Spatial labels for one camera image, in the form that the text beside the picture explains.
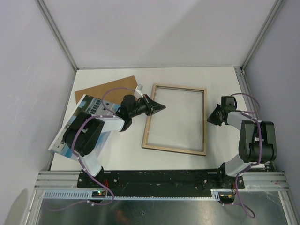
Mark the white slotted cable duct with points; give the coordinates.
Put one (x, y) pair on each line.
(215, 195)

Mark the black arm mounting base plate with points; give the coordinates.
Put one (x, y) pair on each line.
(167, 183)

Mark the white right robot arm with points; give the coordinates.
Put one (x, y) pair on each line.
(257, 141)

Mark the building photo print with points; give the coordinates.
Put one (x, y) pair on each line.
(88, 104)

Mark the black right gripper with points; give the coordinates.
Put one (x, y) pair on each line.
(212, 118)

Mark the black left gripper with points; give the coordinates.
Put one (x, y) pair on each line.
(152, 107)

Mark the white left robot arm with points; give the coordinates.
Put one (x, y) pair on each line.
(84, 132)

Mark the brown frame backing board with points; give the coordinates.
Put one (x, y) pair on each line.
(115, 96)

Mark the left aluminium corner post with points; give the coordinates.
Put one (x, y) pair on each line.
(56, 33)

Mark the right aluminium corner post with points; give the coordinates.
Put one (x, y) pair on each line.
(271, 17)

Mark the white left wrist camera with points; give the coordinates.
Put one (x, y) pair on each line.
(138, 91)

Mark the aluminium table edge rail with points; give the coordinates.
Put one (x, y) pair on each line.
(270, 86)

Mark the wooden picture frame black front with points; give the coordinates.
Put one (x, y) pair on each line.
(181, 126)

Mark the aluminium corner post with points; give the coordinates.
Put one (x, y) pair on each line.
(271, 17)
(56, 33)

